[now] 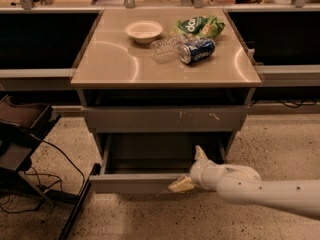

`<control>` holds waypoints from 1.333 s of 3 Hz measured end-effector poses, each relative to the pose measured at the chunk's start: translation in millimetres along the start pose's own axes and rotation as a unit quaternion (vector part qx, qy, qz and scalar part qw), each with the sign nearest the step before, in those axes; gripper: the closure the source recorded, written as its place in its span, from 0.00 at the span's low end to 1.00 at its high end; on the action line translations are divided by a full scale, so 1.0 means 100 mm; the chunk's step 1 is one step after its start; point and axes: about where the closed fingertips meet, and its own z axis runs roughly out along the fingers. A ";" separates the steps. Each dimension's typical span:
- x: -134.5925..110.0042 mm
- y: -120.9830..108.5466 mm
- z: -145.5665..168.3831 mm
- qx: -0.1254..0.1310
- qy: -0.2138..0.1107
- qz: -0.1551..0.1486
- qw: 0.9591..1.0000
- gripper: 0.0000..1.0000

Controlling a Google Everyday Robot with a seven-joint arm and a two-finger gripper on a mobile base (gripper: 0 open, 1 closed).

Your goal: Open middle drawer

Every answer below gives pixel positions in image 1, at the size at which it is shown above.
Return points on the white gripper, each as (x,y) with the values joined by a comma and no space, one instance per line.
(199,174)

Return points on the grey drawer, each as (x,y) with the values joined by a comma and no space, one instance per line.
(158,119)
(149,162)

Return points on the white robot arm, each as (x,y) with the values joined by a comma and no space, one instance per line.
(238,184)

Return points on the grey top drawer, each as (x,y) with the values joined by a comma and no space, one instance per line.
(158,119)

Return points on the grey drawer cabinet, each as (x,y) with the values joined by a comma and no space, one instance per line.
(117,72)

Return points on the blue pepsi can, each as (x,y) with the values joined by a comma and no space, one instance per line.
(196,51)

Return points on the clear plastic bottle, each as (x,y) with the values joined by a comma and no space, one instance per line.
(167,49)

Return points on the green chip bag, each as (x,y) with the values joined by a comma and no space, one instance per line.
(203,27)

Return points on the white bowl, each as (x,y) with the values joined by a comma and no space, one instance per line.
(144,32)

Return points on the black equipment stand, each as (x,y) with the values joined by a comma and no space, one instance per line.
(23,127)

